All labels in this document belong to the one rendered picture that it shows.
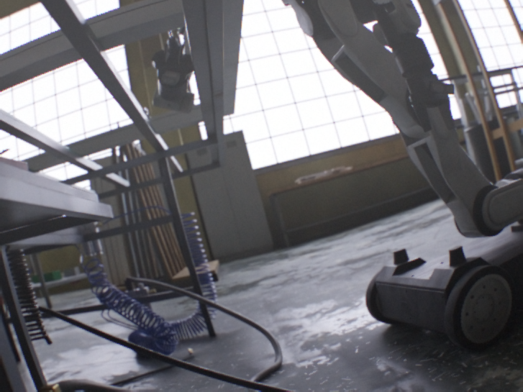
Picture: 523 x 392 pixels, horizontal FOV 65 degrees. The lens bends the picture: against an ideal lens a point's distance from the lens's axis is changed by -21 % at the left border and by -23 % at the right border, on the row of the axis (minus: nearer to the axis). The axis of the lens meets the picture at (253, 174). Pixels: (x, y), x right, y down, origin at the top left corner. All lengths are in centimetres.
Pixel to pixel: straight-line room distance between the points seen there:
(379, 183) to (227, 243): 285
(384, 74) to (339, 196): 763
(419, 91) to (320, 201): 779
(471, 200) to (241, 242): 699
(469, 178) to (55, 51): 106
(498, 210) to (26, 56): 123
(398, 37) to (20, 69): 82
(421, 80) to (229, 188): 722
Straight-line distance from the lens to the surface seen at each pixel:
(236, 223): 813
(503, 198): 133
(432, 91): 104
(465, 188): 131
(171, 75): 135
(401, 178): 919
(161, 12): 100
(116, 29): 101
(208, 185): 816
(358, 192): 892
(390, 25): 107
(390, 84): 125
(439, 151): 124
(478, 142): 525
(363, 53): 123
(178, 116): 200
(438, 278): 112
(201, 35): 104
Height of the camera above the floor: 43
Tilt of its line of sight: 5 degrees up
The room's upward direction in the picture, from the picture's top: 15 degrees counter-clockwise
